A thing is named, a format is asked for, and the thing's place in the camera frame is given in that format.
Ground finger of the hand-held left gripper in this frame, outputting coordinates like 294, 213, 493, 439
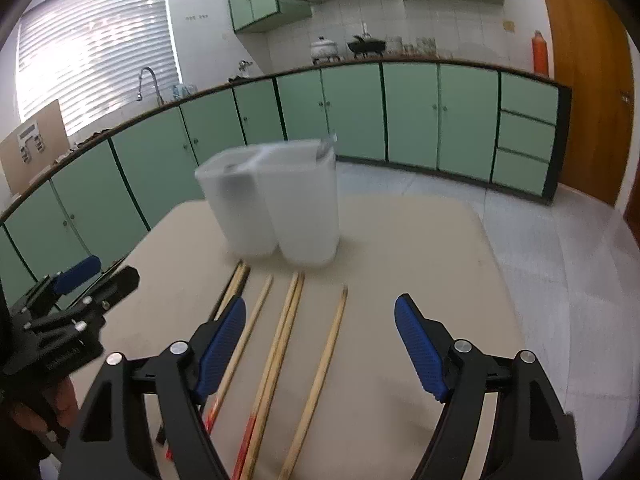
25, 266, 141, 333
10, 255, 102, 317

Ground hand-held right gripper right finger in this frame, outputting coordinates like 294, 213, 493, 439
394, 294, 583, 480

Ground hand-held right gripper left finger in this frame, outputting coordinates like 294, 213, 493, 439
59, 296, 247, 480

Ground wooden chopstick red handle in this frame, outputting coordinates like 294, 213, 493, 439
231, 271, 303, 480
200, 274, 275, 428
216, 260, 251, 321
277, 285, 349, 480
240, 272, 307, 480

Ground white two-compartment utensil holder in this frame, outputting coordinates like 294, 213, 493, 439
194, 138, 341, 266

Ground person's left hand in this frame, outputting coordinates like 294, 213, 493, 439
10, 375, 79, 436

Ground brown cardboard sheet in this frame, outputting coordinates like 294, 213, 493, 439
0, 99, 71, 196

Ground chrome kitchen faucet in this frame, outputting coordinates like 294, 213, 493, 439
136, 66, 163, 107

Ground white window blinds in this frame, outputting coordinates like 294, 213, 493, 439
15, 0, 181, 136

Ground green base cabinets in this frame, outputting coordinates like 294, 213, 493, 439
0, 57, 572, 306

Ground black wok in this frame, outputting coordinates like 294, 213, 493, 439
347, 35, 387, 58

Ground white lidded pot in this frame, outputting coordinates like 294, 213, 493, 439
310, 36, 341, 63

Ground wooden door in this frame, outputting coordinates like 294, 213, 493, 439
532, 0, 638, 206

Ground orange thermos flask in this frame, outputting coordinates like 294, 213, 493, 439
531, 30, 548, 77

